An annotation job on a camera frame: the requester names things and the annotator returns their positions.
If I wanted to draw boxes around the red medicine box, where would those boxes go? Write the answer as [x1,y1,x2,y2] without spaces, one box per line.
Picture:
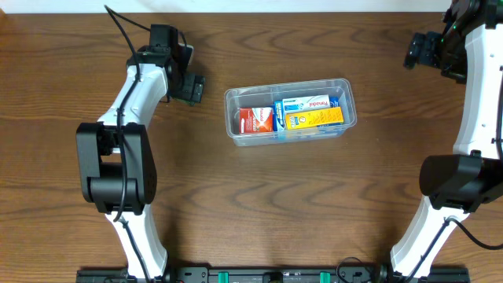
[239,107,274,134]

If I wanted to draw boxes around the blue fever patch box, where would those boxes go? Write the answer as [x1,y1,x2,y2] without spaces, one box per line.
[274,96,340,131]

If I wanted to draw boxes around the white Panadol box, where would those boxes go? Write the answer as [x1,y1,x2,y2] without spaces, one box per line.
[282,95,331,114]

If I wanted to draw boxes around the yellow cough syrup box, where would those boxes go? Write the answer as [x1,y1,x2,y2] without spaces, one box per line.
[285,107,344,130]

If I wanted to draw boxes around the dark green square box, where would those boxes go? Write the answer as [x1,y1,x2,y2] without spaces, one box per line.
[178,99,200,106]

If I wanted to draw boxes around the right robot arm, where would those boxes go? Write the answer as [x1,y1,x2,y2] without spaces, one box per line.
[377,0,502,282]

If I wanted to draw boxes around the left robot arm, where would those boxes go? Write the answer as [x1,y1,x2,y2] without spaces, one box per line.
[75,24,205,282]

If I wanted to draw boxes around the clear plastic container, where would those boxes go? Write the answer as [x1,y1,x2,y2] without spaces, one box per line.
[224,79,357,146]

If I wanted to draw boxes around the left black cable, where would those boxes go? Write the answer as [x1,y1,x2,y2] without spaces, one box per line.
[103,4,189,283]

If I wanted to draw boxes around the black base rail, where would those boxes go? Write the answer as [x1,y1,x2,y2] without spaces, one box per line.
[75,264,472,283]

